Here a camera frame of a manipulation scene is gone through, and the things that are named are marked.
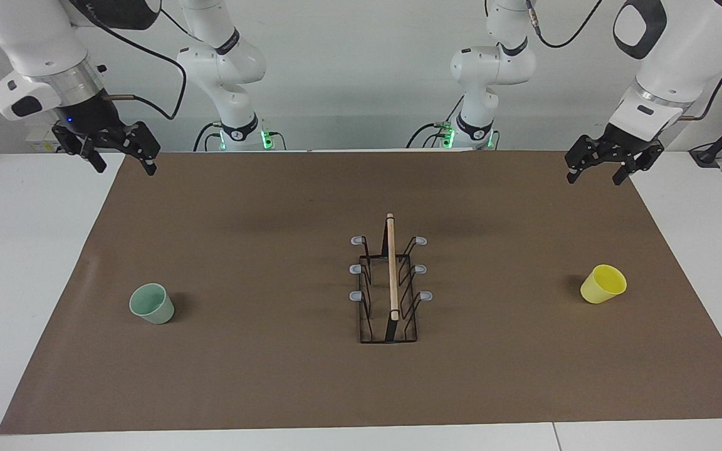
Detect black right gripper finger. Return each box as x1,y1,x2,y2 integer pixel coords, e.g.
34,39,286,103
52,124,108,174
112,121,162,177

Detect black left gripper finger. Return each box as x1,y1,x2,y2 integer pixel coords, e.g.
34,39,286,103
565,133,612,185
612,143,664,186

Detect brown table mat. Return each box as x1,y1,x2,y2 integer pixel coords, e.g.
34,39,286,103
0,150,722,435

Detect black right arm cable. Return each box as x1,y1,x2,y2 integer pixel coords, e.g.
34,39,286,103
70,0,187,121

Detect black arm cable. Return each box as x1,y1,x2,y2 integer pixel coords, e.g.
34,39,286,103
70,0,187,121
524,0,722,121

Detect black base cable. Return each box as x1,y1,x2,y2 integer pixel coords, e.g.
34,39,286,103
406,94,465,149
193,121,221,152

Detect yellow cup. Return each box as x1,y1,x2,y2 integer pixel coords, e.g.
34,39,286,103
580,264,627,304

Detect white power strip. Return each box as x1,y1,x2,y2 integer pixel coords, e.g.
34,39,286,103
26,122,67,153

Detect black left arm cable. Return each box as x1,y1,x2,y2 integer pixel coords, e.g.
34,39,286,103
524,0,722,121

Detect black wire cup rack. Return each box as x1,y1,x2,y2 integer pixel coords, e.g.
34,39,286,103
350,213,433,344

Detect light green cup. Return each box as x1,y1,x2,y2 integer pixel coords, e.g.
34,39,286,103
129,283,175,325

